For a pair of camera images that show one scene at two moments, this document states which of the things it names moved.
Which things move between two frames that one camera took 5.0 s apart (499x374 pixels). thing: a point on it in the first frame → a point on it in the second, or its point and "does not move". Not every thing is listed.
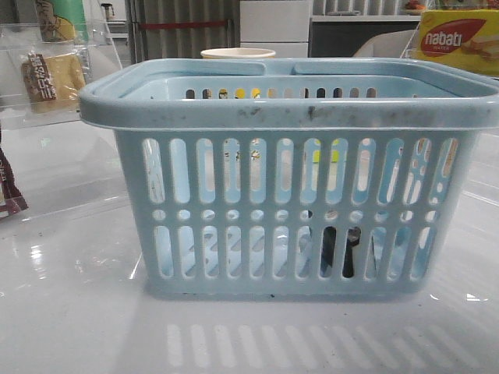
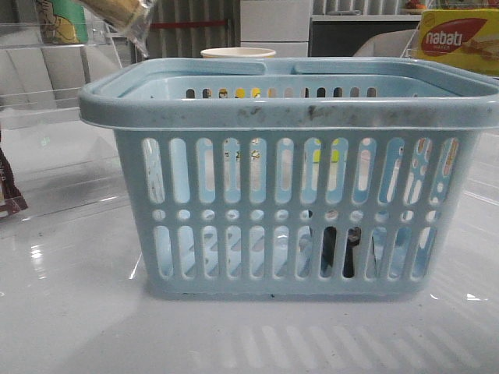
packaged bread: [53, 84] → [130, 15]
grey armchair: [396, 44] does not move
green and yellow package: [61, 20] does not move
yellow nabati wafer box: [468, 40] does not move
